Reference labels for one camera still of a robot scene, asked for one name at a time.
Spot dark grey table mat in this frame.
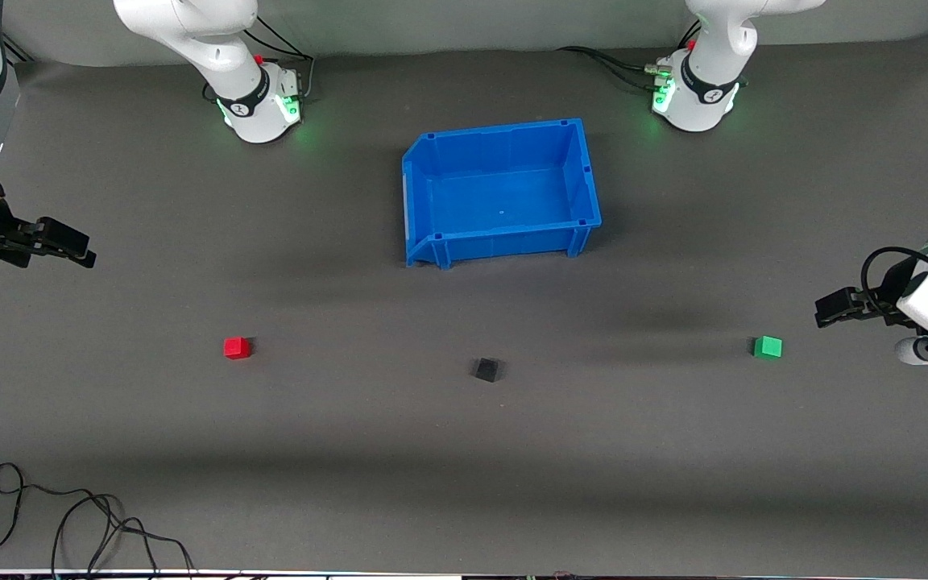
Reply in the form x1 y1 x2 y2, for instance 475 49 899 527
0 31 928 574

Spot blue plastic storage bin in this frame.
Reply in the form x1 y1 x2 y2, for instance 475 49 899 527
402 118 603 270

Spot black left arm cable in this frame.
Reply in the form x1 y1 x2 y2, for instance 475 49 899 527
860 246 928 323

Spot loose thin black cable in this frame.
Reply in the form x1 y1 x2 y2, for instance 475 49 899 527
0 462 195 574

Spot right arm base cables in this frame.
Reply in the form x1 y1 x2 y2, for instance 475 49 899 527
202 16 317 104

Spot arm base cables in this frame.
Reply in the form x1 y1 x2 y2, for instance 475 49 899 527
202 16 317 104
557 40 702 91

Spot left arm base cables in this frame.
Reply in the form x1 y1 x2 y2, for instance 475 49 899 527
557 40 702 91

